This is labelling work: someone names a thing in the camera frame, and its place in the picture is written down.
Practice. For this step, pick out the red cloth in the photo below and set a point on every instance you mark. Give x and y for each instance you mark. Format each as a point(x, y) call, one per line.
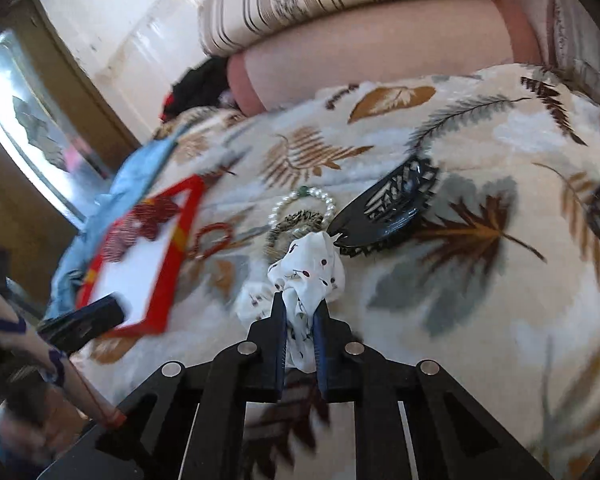
point(167, 107)

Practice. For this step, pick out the black clothing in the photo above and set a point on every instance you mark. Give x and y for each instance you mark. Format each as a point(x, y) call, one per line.
point(200, 85)

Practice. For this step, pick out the leaf print blanket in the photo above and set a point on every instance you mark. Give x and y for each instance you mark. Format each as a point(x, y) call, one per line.
point(480, 310)

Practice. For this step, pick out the red rimmed white tray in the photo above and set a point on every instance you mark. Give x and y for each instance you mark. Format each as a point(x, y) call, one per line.
point(140, 280)

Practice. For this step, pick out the pink bolster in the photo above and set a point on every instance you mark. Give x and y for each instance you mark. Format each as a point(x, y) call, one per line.
point(355, 55)

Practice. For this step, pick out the black hair clip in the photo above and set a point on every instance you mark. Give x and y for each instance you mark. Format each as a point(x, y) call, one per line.
point(380, 220)

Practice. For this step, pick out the blue cloth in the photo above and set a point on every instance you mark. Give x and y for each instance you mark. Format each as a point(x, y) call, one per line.
point(140, 170)

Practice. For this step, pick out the white cherry print scrunchie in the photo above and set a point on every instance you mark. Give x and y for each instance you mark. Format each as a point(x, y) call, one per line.
point(305, 265)

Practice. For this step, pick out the striped cushion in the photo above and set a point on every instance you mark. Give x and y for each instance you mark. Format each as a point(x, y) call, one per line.
point(300, 5)
point(580, 35)

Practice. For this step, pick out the glass window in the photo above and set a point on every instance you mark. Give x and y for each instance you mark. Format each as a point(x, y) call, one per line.
point(30, 125)

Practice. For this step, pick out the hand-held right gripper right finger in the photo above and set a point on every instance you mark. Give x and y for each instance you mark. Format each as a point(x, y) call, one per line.
point(320, 355)

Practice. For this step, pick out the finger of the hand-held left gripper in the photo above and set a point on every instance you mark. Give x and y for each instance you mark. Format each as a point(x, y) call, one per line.
point(85, 320)

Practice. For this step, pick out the dark red scrunchie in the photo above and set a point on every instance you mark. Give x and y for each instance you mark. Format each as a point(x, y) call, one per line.
point(155, 212)

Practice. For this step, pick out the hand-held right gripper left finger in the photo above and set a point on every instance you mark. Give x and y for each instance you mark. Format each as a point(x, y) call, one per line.
point(280, 340)

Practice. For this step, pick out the pink white striped scrunchie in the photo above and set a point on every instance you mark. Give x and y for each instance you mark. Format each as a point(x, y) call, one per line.
point(117, 245)

